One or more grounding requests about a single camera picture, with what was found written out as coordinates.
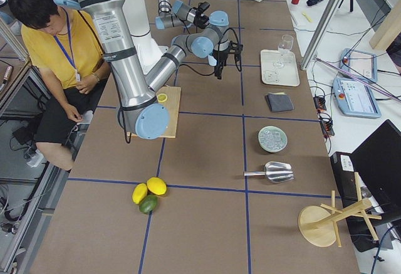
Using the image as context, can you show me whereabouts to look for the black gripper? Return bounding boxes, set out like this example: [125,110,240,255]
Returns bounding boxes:
[207,40,243,79]
[193,1,210,29]

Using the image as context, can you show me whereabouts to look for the lemon slice on board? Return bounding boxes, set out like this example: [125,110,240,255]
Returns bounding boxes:
[157,93,168,103]

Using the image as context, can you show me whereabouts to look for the yellow lemon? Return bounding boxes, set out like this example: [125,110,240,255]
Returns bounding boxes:
[146,177,167,196]
[132,183,148,204]

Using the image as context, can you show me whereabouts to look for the wooden cutting board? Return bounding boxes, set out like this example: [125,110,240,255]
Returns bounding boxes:
[132,86,181,140]

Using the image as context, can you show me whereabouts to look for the cream bear tray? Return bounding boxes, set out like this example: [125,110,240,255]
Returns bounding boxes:
[260,50,300,87]

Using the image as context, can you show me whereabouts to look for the grey folded cloth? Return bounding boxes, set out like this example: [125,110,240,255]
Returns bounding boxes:
[265,92,294,112]

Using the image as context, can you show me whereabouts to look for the wine glass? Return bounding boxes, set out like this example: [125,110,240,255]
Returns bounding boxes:
[273,34,294,68]

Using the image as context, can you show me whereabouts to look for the green bowl of ice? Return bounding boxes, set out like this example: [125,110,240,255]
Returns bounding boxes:
[258,126,288,153]

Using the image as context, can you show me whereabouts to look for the yellow plastic spoon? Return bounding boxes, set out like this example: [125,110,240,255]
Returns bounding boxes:
[302,12,313,23]

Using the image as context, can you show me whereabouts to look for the steel ice scoop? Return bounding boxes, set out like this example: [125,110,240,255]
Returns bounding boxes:
[244,161,294,183]

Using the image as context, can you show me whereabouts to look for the person in yellow shirt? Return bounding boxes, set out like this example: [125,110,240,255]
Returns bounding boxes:
[8,0,111,171]

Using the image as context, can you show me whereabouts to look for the blue teach pendant near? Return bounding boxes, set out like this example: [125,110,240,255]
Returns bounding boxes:
[332,78,382,119]

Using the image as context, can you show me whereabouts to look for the blue teach pendant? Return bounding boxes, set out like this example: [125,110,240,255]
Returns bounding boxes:
[332,78,382,119]
[339,48,378,83]

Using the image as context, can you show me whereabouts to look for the blue teach pendant far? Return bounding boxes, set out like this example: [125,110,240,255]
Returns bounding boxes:
[339,48,378,83]

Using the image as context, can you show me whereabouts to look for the green lime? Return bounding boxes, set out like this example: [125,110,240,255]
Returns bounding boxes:
[139,194,158,214]

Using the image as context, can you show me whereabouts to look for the black laptop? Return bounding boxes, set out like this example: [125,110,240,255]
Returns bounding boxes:
[330,119,400,249]

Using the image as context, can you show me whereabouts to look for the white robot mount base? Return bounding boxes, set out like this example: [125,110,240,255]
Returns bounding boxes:
[123,0,168,75]

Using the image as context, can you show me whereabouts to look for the aluminium frame post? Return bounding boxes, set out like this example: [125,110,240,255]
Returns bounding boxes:
[300,0,341,70]

